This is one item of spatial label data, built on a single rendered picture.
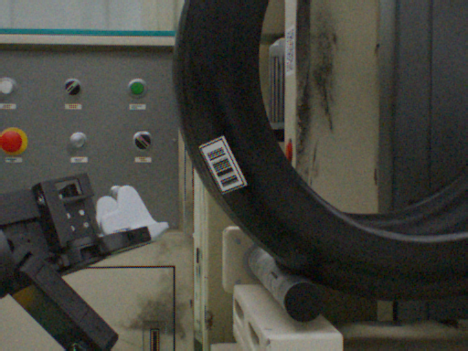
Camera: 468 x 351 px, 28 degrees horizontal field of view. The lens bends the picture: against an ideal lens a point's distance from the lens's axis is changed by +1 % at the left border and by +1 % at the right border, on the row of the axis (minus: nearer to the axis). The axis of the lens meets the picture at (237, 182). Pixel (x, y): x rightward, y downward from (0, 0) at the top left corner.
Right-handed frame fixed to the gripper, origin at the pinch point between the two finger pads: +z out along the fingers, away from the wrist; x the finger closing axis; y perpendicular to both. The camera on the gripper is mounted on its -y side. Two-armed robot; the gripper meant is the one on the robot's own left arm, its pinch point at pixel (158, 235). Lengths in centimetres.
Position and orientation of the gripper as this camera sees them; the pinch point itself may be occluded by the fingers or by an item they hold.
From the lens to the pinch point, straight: 93.1
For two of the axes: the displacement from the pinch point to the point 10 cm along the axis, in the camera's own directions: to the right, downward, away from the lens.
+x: -6.6, 3.0, 6.9
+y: -3.3, -9.4, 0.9
